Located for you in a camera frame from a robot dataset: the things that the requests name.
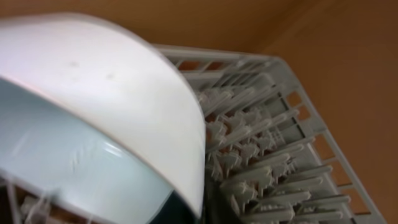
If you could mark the light blue bowl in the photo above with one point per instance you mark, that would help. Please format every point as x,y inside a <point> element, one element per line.
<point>97,126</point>

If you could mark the grey dishwasher rack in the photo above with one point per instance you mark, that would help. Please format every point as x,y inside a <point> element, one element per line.
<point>269,158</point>

